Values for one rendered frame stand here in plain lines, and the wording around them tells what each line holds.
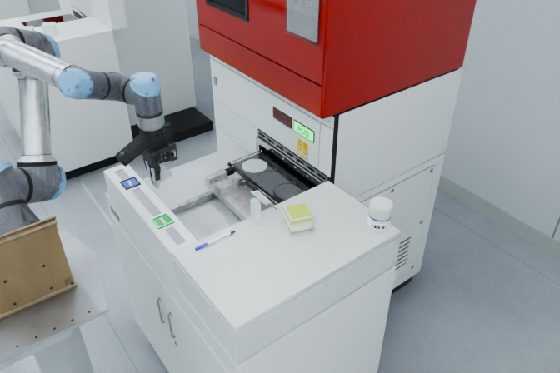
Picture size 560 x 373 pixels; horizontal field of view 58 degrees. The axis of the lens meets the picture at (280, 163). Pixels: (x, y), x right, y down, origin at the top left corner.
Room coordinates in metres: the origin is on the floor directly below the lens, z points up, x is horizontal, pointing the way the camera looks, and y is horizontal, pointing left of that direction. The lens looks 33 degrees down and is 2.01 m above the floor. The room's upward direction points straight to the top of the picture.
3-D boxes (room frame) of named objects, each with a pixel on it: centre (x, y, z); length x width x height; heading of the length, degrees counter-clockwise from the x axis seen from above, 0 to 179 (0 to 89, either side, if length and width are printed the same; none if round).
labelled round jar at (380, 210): (1.22, -0.31, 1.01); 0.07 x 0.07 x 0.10
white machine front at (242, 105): (1.81, 0.06, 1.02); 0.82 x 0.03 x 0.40; 37
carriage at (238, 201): (1.47, 0.15, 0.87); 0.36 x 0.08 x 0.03; 37
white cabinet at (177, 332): (1.39, 0.16, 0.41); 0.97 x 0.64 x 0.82; 37
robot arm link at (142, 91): (1.26, 0.37, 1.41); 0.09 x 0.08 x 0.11; 60
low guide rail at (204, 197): (1.58, 0.24, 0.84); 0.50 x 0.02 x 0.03; 127
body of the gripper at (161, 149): (1.26, 0.36, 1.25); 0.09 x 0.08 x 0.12; 127
